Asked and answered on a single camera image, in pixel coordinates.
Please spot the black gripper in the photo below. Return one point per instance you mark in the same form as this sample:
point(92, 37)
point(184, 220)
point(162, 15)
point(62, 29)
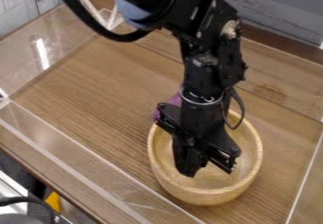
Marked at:
point(197, 125)

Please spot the purple toy eggplant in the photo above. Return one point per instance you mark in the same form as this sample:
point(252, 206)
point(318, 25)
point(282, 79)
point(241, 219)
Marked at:
point(176, 101)

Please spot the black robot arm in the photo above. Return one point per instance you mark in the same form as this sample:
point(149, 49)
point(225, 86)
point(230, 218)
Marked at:
point(208, 27)

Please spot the clear acrylic enclosure wall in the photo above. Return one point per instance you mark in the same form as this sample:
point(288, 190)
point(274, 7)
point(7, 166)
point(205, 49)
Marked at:
point(76, 119)

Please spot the yellow black device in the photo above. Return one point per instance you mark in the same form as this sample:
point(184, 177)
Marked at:
point(53, 200)

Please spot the brown wooden bowl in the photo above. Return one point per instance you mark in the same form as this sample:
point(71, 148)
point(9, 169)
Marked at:
point(212, 187)

